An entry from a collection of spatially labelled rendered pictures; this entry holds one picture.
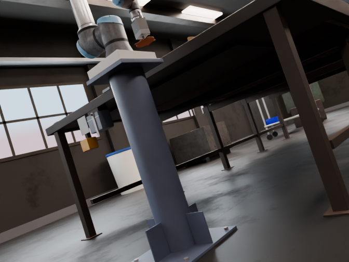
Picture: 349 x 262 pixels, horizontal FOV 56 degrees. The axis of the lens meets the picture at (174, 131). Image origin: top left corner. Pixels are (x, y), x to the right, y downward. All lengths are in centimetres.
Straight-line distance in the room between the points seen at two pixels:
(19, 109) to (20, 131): 34
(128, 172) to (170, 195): 387
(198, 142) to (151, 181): 490
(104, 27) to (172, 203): 86
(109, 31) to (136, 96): 33
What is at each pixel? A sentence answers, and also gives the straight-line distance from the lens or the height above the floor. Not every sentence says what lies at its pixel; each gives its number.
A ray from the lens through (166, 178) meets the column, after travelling 146.
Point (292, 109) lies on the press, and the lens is 814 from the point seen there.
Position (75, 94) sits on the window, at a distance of 587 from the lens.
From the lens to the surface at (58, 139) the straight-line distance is 266.
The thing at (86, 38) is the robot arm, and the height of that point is 108.
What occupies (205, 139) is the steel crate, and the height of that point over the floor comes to 44.
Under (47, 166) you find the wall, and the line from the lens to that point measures 529.
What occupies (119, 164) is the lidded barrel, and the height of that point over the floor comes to 49.
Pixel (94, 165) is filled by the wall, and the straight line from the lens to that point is 569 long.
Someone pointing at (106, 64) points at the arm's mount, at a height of 89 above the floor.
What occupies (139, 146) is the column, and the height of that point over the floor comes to 50.
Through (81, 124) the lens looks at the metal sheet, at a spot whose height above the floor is 81.
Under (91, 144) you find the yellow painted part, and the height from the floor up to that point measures 65.
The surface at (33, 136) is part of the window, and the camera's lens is 529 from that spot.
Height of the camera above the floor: 44
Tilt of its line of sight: 3 degrees up
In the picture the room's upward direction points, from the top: 18 degrees counter-clockwise
